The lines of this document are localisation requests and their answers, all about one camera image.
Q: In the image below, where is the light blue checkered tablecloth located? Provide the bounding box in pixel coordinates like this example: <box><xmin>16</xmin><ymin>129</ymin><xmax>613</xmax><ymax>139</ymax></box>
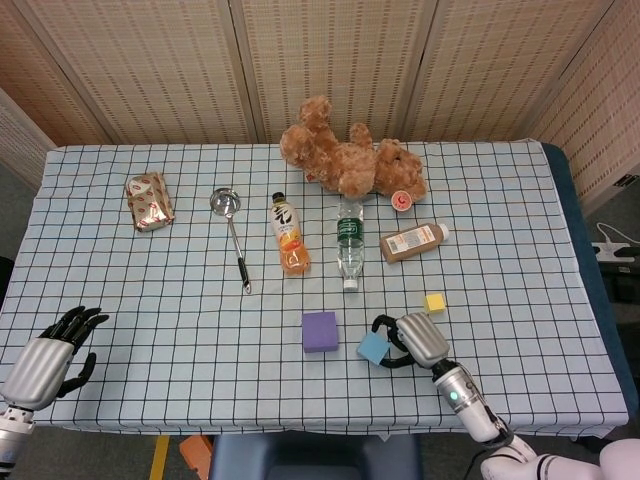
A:
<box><xmin>0</xmin><ymin>141</ymin><xmax>630</xmax><ymax>437</ymax></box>

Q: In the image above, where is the steel ladle black handle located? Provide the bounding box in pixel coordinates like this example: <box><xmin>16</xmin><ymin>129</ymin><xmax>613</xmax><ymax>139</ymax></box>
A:
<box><xmin>209</xmin><ymin>187</ymin><xmax>254</xmax><ymax>296</ymax></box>

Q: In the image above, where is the orange object on floor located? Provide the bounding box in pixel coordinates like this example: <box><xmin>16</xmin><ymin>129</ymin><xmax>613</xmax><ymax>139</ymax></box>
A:
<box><xmin>179</xmin><ymin>434</ymin><xmax>214</xmax><ymax>474</ymax></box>

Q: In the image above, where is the beige woven folding screen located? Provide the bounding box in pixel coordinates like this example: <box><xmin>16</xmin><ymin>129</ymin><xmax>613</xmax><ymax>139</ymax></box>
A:
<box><xmin>0</xmin><ymin>0</ymin><xmax>640</xmax><ymax>214</ymax></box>

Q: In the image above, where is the clear water bottle green label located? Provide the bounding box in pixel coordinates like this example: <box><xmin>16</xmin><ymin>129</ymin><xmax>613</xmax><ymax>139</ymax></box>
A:
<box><xmin>336</xmin><ymin>201</ymin><xmax>367</xmax><ymax>292</ymax></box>

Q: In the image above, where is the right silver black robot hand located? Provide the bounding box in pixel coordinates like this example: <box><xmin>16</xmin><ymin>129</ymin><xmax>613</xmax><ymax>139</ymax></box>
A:
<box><xmin>372</xmin><ymin>312</ymin><xmax>450</xmax><ymax>370</ymax></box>

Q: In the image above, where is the brown plush teddy bear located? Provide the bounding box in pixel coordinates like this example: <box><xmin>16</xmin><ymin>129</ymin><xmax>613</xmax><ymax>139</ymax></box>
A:
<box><xmin>278</xmin><ymin>96</ymin><xmax>429</xmax><ymax>204</ymax></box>

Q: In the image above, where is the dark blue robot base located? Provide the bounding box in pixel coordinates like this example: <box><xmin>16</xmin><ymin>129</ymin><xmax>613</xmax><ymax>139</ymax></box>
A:
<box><xmin>208</xmin><ymin>432</ymin><xmax>424</xmax><ymax>480</ymax></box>

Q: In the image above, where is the dark blue table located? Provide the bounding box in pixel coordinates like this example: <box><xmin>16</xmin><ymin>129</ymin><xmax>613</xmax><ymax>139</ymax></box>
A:
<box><xmin>542</xmin><ymin>143</ymin><xmax>619</xmax><ymax>441</ymax></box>

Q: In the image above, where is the white power strip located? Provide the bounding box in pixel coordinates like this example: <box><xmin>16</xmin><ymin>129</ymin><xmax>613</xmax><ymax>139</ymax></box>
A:
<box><xmin>591</xmin><ymin>241</ymin><xmax>640</xmax><ymax>261</ymax></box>

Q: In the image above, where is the blue foam block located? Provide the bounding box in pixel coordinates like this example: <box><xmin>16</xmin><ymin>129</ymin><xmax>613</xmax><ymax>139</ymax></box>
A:
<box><xmin>355</xmin><ymin>332</ymin><xmax>390</xmax><ymax>365</ymax></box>

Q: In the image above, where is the orange juice bottle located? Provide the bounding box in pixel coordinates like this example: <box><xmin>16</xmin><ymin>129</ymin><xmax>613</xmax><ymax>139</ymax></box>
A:
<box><xmin>271</xmin><ymin>192</ymin><xmax>312</xmax><ymax>277</ymax></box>

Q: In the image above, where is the gold foil snack package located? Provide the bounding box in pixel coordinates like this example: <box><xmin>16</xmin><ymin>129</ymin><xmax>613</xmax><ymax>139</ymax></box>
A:
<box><xmin>123</xmin><ymin>171</ymin><xmax>176</xmax><ymax>234</ymax></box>

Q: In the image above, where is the brown drink bottle white cap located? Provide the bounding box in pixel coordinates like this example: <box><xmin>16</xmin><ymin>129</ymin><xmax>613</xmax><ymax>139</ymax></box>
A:
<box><xmin>379</xmin><ymin>222</ymin><xmax>450</xmax><ymax>265</ymax></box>

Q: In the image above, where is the white power cable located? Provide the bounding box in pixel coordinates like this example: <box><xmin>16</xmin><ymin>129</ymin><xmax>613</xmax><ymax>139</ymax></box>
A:
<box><xmin>597</xmin><ymin>222</ymin><xmax>632</xmax><ymax>246</ymax></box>

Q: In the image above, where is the large purple foam cube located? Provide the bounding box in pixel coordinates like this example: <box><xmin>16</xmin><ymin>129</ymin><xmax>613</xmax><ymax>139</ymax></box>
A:
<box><xmin>301</xmin><ymin>311</ymin><xmax>339</xmax><ymax>354</ymax></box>

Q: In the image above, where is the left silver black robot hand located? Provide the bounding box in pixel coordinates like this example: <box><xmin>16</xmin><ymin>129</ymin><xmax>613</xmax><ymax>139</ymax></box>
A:
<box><xmin>0</xmin><ymin>305</ymin><xmax>110</xmax><ymax>412</ymax></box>

